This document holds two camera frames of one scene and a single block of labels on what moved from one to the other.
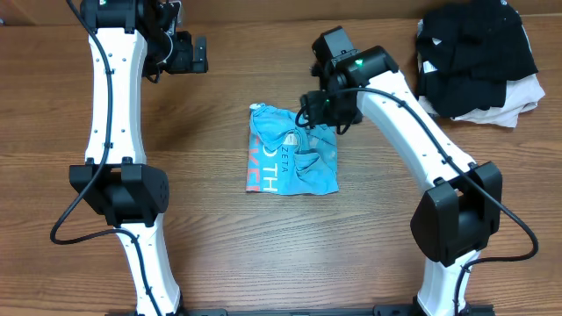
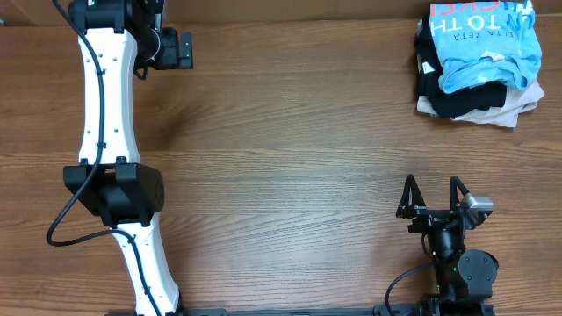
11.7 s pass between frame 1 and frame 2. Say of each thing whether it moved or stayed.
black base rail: stayed
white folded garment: stayed
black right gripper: moved
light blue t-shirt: moved
